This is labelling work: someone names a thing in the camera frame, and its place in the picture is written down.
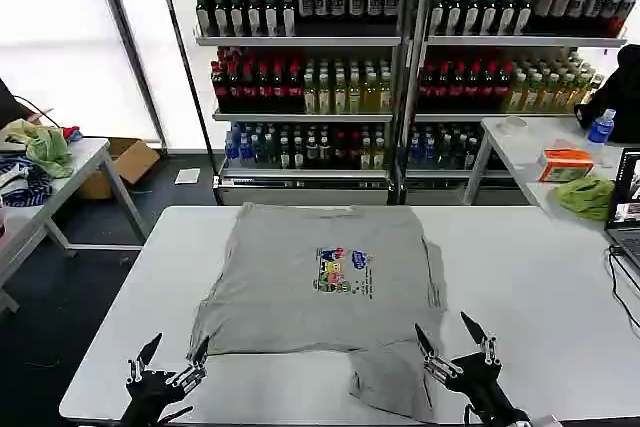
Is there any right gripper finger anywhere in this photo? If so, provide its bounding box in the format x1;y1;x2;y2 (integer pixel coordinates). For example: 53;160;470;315
460;310;501;367
414;323;460;384

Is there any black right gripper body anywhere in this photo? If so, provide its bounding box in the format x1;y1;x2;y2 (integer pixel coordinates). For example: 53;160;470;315
446;353;530;427

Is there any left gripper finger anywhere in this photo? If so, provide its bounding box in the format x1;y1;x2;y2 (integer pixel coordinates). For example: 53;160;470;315
126;331;164;385
166;335;210;394

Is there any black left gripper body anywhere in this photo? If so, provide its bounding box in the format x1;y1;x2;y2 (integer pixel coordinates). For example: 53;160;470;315
117;369;187;427

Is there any grey printed t-shirt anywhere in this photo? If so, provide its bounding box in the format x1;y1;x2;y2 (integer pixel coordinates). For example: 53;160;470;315
188;201;449;424

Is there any bright green folded cloth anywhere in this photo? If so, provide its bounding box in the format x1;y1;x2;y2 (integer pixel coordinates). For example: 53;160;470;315
554;175;616;221

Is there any brown cardboard box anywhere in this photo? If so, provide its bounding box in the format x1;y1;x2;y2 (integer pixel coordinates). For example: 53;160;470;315
78;137;162;200

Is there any orange tissue box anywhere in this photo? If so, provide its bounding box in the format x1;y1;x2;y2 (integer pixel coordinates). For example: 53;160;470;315
536;147;597;184

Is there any grey table with tissue box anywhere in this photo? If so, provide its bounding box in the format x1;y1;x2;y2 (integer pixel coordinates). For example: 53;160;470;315
461;115;627;221

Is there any black laptop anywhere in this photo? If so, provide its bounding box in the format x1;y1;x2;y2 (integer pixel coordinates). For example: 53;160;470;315
603;146;640;269

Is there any blue white striped cloth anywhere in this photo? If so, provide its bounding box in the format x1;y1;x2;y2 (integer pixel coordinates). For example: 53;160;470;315
0;154;54;208

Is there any grey side table with clothes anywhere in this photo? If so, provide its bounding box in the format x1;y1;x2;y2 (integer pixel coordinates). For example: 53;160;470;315
0;136;149;314

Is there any light green crumpled cloth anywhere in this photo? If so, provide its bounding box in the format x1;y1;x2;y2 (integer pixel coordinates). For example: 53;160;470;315
24;126;74;180

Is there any blue-capped water bottle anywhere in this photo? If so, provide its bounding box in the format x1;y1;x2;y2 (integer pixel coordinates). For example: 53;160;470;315
586;108;617;146

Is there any pale yellow cloth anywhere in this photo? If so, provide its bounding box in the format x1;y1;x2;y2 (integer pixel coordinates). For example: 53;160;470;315
0;118;39;149

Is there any bottle shelf with grey-capped rows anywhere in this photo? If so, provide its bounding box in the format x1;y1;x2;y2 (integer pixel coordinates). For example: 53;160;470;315
399;0;629;206

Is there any thin black metal pole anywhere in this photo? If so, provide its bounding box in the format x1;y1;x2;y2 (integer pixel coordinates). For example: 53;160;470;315
153;0;222;189

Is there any person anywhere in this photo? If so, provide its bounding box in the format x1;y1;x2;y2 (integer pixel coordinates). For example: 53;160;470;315
0;76;54;129
573;43;640;144

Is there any bottle shelf with green-capped rows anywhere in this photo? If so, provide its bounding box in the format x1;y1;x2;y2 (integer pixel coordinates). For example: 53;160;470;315
192;0;409;206

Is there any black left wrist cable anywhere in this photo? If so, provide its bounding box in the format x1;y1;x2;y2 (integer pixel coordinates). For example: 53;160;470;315
154;405;194;426

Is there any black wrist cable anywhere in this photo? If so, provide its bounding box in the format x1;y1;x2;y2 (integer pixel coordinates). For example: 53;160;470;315
462;402;484;427
154;405;194;426

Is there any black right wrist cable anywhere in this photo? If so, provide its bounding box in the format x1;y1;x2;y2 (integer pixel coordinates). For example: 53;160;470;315
462;402;484;427

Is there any black laptop cable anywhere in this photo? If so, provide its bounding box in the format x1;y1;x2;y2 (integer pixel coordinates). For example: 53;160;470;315
606;243;640;339

